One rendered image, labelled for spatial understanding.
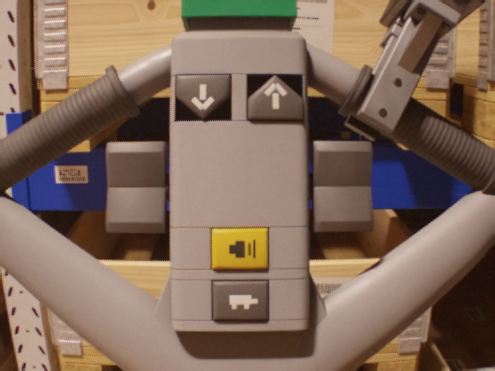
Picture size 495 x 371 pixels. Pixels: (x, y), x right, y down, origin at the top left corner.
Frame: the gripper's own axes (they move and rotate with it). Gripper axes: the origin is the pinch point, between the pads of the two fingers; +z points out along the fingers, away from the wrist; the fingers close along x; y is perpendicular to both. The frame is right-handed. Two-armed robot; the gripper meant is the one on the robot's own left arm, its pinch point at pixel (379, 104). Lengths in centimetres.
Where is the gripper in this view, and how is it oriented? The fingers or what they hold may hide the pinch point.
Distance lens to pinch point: 42.2
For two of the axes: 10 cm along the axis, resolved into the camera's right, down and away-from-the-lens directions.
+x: 0.2, -0.3, -10.0
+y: -8.7, -4.9, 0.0
